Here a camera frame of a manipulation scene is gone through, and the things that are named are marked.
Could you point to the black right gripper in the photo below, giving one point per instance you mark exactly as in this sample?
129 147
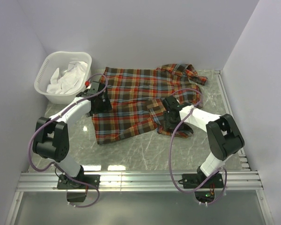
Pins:
167 124

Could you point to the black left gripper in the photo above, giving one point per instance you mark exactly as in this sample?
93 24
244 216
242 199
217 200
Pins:
106 106

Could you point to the red brown plaid shirt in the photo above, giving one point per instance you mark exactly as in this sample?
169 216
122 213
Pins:
136 97

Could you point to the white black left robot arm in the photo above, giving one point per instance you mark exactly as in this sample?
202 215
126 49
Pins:
51 137

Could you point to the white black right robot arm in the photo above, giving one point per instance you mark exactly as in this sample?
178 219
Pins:
224 136

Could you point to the white crumpled shirt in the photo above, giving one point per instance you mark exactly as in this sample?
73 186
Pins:
69 81

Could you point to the white plastic laundry basket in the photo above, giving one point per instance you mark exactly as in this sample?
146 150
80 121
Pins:
60 60

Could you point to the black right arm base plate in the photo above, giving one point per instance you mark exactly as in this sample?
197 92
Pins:
191 181

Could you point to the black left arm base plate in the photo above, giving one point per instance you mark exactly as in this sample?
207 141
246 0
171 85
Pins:
84 182

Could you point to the aluminium right side rail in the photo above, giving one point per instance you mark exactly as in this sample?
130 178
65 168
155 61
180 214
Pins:
241 153

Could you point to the aluminium mounting rail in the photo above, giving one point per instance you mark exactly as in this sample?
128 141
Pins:
134 181

